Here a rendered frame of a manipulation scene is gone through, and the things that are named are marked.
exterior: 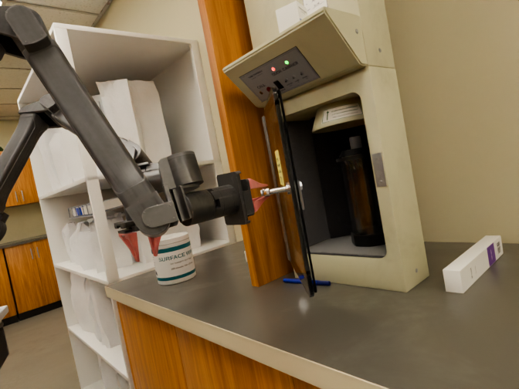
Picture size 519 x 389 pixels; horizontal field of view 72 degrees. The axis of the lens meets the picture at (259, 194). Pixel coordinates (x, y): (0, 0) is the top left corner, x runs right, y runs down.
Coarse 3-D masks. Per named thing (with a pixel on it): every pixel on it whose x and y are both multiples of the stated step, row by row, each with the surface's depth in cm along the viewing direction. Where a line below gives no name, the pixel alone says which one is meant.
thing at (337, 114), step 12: (324, 108) 84; (336, 108) 82; (348, 108) 81; (360, 108) 81; (324, 120) 83; (336, 120) 81; (348, 120) 80; (360, 120) 94; (312, 132) 89; (324, 132) 96
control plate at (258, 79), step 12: (276, 60) 77; (288, 60) 76; (300, 60) 74; (252, 72) 83; (264, 72) 81; (276, 72) 80; (288, 72) 78; (312, 72) 76; (252, 84) 86; (264, 84) 85; (288, 84) 82; (300, 84) 80; (264, 96) 88
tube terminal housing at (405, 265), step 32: (256, 0) 90; (288, 0) 83; (352, 0) 71; (256, 32) 92; (384, 32) 76; (384, 64) 75; (320, 96) 81; (352, 96) 80; (384, 96) 74; (384, 128) 73; (384, 160) 72; (384, 192) 73; (384, 224) 74; (416, 224) 79; (320, 256) 89; (352, 256) 82; (416, 256) 77; (384, 288) 77
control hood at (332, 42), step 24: (312, 24) 66; (336, 24) 65; (360, 24) 70; (264, 48) 76; (288, 48) 73; (312, 48) 71; (336, 48) 68; (360, 48) 69; (240, 72) 85; (336, 72) 73; (288, 96) 87
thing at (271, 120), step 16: (272, 96) 66; (272, 112) 71; (272, 128) 76; (272, 144) 83; (272, 160) 91; (288, 160) 64; (288, 176) 64; (288, 208) 75; (288, 224) 81; (288, 240) 89; (304, 256) 65; (304, 272) 67; (304, 288) 72
